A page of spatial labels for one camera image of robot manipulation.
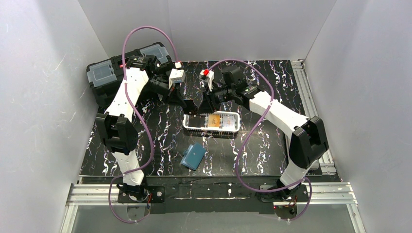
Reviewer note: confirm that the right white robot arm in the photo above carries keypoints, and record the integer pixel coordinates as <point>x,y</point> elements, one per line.
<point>307,135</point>

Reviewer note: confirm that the black VIP card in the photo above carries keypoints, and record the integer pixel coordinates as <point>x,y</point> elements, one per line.
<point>189,107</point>

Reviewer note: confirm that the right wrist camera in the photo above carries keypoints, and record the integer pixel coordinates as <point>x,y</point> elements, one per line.
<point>206,76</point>

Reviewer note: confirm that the white credit card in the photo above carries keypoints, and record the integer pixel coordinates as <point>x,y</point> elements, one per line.
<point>229,122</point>

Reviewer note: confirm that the blue leather card holder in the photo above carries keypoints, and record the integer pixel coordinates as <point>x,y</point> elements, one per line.
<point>193,156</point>

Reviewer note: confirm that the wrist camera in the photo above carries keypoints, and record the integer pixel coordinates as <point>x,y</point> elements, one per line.
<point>206,76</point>
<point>177,75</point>

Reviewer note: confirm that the white plastic basket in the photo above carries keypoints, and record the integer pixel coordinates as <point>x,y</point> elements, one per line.
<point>206,129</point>

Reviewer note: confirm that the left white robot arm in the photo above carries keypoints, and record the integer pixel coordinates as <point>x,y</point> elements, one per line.
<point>118,134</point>

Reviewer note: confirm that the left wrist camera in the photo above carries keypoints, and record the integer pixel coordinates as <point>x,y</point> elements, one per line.
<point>177,75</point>

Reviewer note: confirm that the aluminium frame rail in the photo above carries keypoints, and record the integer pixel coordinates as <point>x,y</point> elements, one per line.
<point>248,148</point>

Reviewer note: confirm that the orange credit card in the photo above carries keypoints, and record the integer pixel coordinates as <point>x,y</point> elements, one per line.
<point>213,121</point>

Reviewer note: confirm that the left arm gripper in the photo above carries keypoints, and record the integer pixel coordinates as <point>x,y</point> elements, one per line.
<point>175,95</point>

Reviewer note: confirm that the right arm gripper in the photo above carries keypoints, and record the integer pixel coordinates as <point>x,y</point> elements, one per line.
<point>210,96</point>

